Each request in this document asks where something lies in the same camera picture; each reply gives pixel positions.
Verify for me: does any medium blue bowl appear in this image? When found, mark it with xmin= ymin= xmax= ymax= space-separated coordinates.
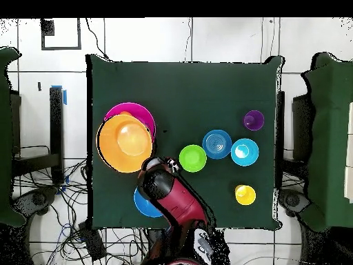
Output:
xmin=133 ymin=187 xmax=163 ymax=218

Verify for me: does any large orange bowl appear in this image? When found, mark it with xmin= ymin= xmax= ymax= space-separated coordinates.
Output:
xmin=96 ymin=113 xmax=153 ymax=174

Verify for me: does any large pink bowl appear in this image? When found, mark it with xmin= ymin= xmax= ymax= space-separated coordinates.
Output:
xmin=103 ymin=102 xmax=157 ymax=141

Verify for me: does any small green bowl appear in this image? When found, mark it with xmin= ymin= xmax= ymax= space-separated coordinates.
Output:
xmin=178 ymin=144 xmax=208 ymax=173

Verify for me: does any dark blue bowl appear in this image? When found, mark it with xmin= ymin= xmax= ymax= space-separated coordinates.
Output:
xmin=201 ymin=129 xmax=233 ymax=160

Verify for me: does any small light blue bowl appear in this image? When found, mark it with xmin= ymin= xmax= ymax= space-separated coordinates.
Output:
xmin=230 ymin=138 xmax=260 ymax=167

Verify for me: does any dark green tablecloth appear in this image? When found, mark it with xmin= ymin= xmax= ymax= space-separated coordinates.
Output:
xmin=85 ymin=53 xmax=285 ymax=231

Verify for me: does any yellow cup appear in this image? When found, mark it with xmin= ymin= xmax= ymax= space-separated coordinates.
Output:
xmin=234 ymin=184 xmax=256 ymax=206

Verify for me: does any purple cup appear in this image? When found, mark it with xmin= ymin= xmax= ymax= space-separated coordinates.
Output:
xmin=243 ymin=110 xmax=265 ymax=132

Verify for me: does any black power box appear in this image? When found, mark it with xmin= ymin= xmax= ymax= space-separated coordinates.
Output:
xmin=77 ymin=220 xmax=108 ymax=262

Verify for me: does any blue tape strip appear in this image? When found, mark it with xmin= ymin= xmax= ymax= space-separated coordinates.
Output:
xmin=51 ymin=84 xmax=68 ymax=106

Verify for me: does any dark grey chair base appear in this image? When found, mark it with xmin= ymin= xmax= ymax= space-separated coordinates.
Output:
xmin=276 ymin=188 xmax=311 ymax=219
xmin=12 ymin=187 xmax=57 ymax=219

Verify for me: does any green cloth covered side table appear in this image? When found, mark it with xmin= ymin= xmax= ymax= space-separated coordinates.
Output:
xmin=0 ymin=46 xmax=27 ymax=228
xmin=299 ymin=52 xmax=353 ymax=233

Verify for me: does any tangle of floor cables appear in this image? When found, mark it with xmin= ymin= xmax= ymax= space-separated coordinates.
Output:
xmin=12 ymin=144 xmax=150 ymax=265

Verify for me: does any black metal frame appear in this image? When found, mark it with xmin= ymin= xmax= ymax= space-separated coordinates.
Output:
xmin=10 ymin=86 xmax=65 ymax=186

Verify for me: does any thin black cable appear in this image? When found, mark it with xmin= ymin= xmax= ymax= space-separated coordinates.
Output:
xmin=84 ymin=17 xmax=111 ymax=61

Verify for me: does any black square floor frame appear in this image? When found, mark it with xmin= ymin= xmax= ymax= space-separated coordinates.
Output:
xmin=40 ymin=17 xmax=83 ymax=51

